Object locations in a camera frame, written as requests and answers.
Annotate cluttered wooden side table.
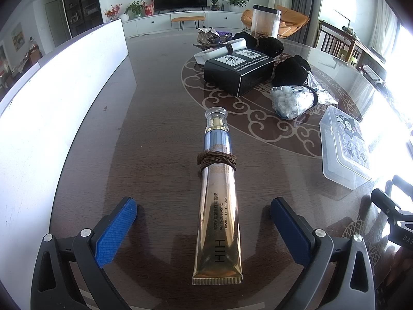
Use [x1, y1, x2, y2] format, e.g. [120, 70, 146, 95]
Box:
[348, 27, 389, 83]

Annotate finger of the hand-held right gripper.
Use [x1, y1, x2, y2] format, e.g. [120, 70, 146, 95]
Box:
[371, 188, 413, 223]

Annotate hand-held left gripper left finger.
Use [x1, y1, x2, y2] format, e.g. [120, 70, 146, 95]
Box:
[30, 196, 138, 310]

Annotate black velvet cloth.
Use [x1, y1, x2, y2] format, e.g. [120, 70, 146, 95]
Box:
[256, 37, 284, 57]
[272, 55, 312, 86]
[233, 32, 259, 50]

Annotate green potted plant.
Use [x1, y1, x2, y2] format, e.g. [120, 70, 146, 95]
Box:
[125, 1, 146, 19]

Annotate orange lounge chair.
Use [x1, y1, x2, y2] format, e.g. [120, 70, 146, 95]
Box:
[241, 5, 309, 38]

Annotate black cardboard box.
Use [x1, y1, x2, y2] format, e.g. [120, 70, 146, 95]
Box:
[204, 49, 276, 98]

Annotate clear plastic box cartoon print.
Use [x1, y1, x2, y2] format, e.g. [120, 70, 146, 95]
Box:
[319, 105, 375, 190]

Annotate brown hair tie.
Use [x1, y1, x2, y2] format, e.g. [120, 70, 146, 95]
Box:
[197, 151, 239, 172]

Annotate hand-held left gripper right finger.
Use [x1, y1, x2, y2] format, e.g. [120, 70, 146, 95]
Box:
[270, 197, 383, 310]

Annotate clear jar with black lid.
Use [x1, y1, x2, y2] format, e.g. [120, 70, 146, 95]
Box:
[252, 4, 282, 39]

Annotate white television cabinet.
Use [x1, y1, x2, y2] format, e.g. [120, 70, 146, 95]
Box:
[121, 9, 246, 38]

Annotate framed wall picture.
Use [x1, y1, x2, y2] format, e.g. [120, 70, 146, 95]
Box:
[11, 22, 25, 51]

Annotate large leafy potted plant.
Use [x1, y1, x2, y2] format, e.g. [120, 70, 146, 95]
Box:
[223, 0, 250, 13]

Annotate large white box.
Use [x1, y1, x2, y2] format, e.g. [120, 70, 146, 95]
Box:
[0, 18, 138, 299]

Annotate red flowers in white vase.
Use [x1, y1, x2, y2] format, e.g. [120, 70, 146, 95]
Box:
[105, 4, 130, 22]

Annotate gold cream tube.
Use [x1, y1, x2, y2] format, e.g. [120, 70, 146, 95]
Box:
[193, 106, 243, 285]

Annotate bag of cotton balls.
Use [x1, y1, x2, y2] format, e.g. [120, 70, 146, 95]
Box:
[270, 71, 339, 120]

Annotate white rolled pouch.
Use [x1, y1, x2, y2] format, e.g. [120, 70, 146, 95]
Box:
[194, 38, 248, 63]

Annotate black display cabinet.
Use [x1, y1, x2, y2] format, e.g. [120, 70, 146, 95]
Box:
[61, 0, 104, 38]

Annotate black hair tie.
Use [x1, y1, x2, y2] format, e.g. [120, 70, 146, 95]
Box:
[305, 86, 320, 108]

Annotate white door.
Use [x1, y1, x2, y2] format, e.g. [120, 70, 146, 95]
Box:
[44, 0, 67, 48]

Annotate orange bench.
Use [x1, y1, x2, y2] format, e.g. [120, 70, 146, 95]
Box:
[171, 15, 206, 30]

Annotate wooden chair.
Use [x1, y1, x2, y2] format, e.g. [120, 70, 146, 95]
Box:
[317, 20, 359, 66]

